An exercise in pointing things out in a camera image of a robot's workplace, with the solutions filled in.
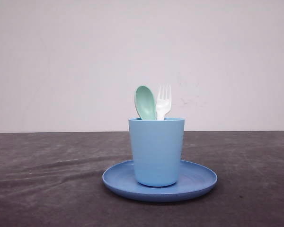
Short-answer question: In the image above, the mint green plastic spoon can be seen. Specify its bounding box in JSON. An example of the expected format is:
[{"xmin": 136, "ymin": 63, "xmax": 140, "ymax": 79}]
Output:
[{"xmin": 134, "ymin": 86, "xmax": 156, "ymax": 120}]

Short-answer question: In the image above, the white plastic fork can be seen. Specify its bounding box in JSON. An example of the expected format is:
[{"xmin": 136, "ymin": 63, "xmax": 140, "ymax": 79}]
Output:
[{"xmin": 156, "ymin": 85, "xmax": 172, "ymax": 121}]

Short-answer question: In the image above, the light blue plastic cup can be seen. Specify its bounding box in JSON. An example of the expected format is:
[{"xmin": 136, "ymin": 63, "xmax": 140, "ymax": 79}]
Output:
[{"xmin": 128, "ymin": 118, "xmax": 185, "ymax": 187}]

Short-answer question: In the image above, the blue plastic plate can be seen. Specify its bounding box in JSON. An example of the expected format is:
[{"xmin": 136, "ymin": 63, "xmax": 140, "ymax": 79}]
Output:
[{"xmin": 102, "ymin": 160, "xmax": 218, "ymax": 202}]

